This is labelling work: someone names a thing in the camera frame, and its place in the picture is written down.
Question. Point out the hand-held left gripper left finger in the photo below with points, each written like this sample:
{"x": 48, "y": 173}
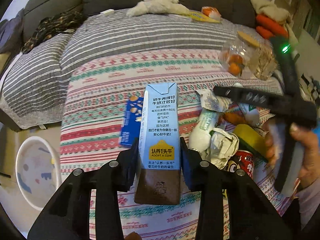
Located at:
{"x": 132, "y": 161}

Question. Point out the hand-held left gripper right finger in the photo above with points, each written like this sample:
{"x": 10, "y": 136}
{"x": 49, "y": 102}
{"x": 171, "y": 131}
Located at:
{"x": 186, "y": 166}

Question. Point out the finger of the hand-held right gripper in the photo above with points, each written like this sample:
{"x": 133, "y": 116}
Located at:
{"x": 250, "y": 98}

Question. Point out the white green packet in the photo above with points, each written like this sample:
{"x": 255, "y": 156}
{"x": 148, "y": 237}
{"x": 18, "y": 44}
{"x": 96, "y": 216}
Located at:
{"x": 250, "y": 112}

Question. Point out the orange wrapper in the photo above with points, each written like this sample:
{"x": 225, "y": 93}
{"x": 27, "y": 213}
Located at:
{"x": 232, "y": 118}

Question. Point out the yellow sponge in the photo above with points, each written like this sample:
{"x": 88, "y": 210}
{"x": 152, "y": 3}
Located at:
{"x": 246, "y": 135}

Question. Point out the white green plastic bottle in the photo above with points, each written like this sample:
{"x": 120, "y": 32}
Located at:
{"x": 200, "y": 132}

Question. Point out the white wrapper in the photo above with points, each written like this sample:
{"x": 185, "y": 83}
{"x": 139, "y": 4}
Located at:
{"x": 212, "y": 102}

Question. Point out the blue snack box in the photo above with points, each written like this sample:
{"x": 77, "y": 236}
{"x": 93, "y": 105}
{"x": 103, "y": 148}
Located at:
{"x": 128, "y": 120}

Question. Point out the blue brown milk carton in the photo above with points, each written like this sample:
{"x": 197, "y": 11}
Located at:
{"x": 162, "y": 120}

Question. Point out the red can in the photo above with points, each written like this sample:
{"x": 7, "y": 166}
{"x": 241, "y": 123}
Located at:
{"x": 243, "y": 162}

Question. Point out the white round bin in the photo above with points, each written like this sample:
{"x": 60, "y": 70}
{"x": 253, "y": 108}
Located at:
{"x": 32, "y": 170}

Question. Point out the person's right forearm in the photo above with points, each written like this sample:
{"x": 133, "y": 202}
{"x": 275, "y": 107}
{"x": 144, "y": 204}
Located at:
{"x": 308, "y": 202}

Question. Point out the person's right hand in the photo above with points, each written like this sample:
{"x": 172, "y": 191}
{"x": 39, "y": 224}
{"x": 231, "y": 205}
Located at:
{"x": 311, "y": 155}

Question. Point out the white fleece blanket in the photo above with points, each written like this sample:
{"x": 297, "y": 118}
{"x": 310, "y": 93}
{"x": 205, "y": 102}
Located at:
{"x": 277, "y": 75}

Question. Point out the mandarin orange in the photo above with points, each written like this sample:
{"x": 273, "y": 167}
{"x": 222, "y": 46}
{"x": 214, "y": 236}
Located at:
{"x": 235, "y": 68}
{"x": 236, "y": 59}

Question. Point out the orange carrot plush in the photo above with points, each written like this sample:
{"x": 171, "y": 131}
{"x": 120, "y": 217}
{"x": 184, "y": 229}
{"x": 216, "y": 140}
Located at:
{"x": 272, "y": 23}
{"x": 263, "y": 32}

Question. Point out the glass jar with cork lid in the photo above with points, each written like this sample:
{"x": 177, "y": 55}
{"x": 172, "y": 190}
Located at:
{"x": 246, "y": 38}

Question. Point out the cream plush toy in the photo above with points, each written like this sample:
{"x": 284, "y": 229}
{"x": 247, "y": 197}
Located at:
{"x": 270, "y": 8}

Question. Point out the red green patterned blanket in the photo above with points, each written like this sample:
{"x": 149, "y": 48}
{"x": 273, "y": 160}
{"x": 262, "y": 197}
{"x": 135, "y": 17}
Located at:
{"x": 100, "y": 80}

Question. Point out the orange white packet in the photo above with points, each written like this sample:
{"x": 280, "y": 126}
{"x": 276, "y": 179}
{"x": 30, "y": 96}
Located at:
{"x": 210, "y": 11}

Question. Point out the yellow book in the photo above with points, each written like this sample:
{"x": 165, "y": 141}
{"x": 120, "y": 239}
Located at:
{"x": 197, "y": 17}

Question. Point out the grey striped blanket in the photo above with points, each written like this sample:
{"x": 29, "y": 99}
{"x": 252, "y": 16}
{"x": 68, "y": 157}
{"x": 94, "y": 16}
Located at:
{"x": 125, "y": 37}

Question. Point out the white plush toy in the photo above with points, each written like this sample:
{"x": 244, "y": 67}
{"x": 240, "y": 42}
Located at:
{"x": 160, "y": 3}

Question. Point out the dark floral cloth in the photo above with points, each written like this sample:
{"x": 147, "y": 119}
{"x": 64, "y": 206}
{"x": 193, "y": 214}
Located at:
{"x": 55, "y": 25}

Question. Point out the grey purple jacket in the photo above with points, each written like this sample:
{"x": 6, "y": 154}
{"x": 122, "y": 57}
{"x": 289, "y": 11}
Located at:
{"x": 11, "y": 30}

